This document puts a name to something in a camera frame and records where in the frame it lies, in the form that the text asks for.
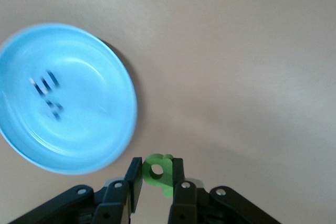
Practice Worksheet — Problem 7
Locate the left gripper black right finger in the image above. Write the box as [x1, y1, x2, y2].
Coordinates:
[167, 157, 283, 224]

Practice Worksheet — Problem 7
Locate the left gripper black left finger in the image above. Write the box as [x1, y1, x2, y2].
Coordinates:
[9, 157, 144, 224]

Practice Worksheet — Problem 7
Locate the green foam letter q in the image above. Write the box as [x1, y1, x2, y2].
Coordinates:
[141, 153, 174, 198]

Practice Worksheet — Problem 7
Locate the blue foam letter x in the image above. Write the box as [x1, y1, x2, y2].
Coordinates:
[43, 100, 64, 122]

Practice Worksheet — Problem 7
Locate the blue foam letter m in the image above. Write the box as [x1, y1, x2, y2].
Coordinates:
[28, 69, 61, 96]

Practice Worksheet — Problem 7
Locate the blue plate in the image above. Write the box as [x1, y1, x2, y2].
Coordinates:
[0, 23, 139, 176]

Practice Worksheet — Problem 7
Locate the brown table cover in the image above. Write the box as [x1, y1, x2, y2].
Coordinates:
[0, 0, 336, 224]

